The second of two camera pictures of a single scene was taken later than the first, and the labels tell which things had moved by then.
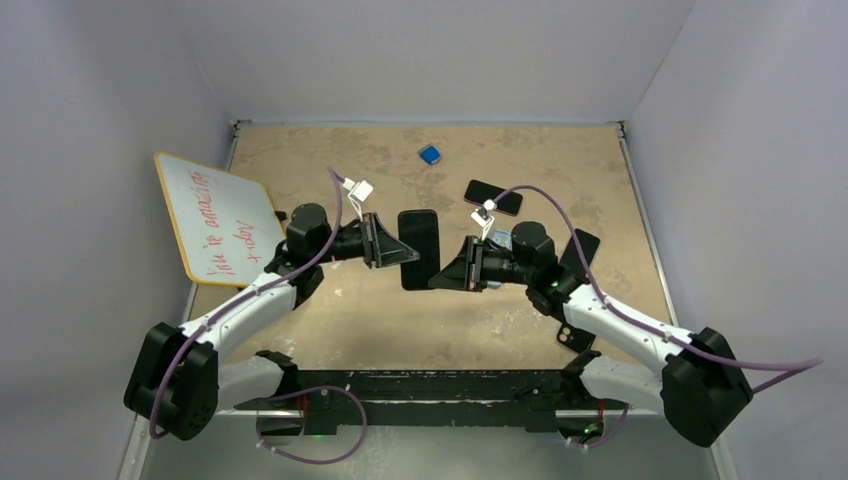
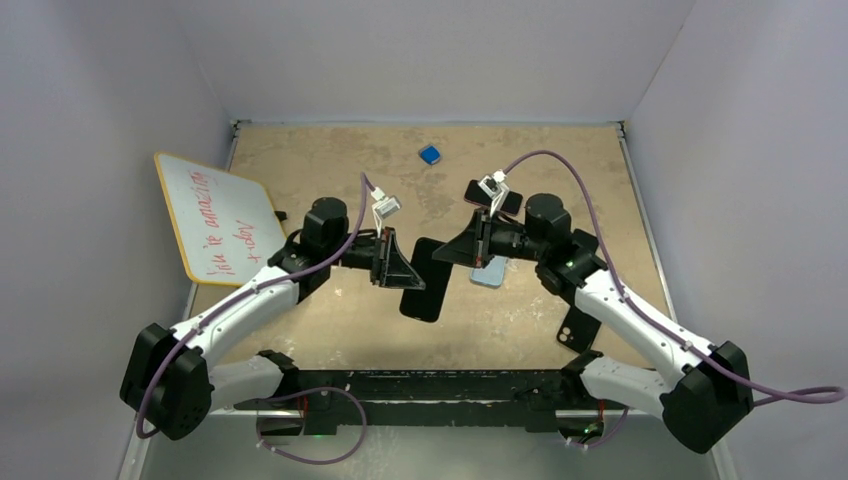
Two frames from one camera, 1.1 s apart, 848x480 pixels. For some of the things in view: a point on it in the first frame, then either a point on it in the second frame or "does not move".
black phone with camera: (420, 230) -> (426, 304)
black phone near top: (478, 192) does not move
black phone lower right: (576, 339) does not move
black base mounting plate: (473, 398) does not move
